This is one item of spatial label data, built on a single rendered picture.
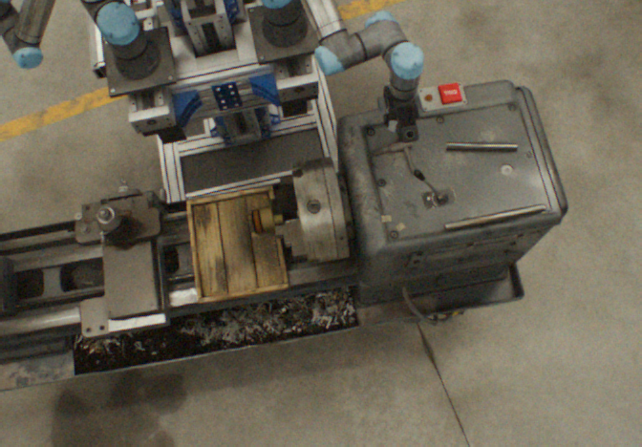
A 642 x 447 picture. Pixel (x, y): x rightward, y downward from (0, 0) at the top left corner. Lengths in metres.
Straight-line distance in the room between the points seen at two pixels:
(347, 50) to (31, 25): 0.86
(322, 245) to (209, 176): 1.26
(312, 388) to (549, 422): 1.05
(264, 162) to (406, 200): 1.31
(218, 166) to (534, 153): 1.60
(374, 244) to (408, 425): 1.35
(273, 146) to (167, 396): 1.25
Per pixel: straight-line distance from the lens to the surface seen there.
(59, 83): 3.74
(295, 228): 1.91
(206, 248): 2.16
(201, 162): 3.03
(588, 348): 3.14
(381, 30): 1.58
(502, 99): 1.96
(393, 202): 1.77
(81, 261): 2.32
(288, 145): 3.00
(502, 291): 2.50
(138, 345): 2.52
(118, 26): 2.01
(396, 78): 1.55
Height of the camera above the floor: 2.92
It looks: 70 degrees down
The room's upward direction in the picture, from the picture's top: 8 degrees counter-clockwise
